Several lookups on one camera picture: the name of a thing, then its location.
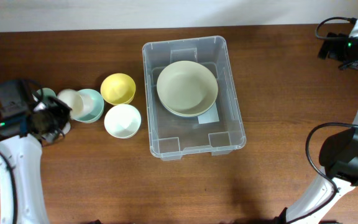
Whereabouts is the cream cup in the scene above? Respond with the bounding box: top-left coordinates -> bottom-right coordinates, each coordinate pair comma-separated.
57,89 -> 85,119

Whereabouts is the cream plate front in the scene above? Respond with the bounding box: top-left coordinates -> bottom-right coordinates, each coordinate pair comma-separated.
163,101 -> 218,118

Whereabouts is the beige plate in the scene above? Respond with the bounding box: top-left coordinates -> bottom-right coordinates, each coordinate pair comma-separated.
157,60 -> 219,114

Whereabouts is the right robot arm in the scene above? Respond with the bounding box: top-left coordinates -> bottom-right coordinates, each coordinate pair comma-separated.
273,17 -> 358,223

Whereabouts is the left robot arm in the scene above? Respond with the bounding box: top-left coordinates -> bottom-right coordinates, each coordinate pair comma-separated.
0,78 -> 71,223

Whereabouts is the grey cup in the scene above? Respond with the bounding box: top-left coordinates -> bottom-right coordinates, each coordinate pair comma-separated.
62,122 -> 71,135

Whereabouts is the mint green cup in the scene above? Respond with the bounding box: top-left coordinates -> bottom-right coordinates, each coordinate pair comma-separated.
37,88 -> 57,101

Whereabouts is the mint green bowl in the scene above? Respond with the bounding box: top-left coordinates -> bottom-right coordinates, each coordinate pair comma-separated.
74,89 -> 104,123

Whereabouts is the yellow bowl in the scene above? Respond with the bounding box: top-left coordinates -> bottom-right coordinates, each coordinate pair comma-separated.
100,73 -> 136,105

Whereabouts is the white bowl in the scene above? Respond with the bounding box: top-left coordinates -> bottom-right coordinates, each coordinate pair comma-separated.
104,104 -> 142,139

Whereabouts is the clear plastic storage bin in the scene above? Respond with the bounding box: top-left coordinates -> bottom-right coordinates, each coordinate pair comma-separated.
142,35 -> 247,161

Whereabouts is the white label in bin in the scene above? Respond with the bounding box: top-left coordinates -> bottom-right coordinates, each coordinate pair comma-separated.
198,103 -> 219,124

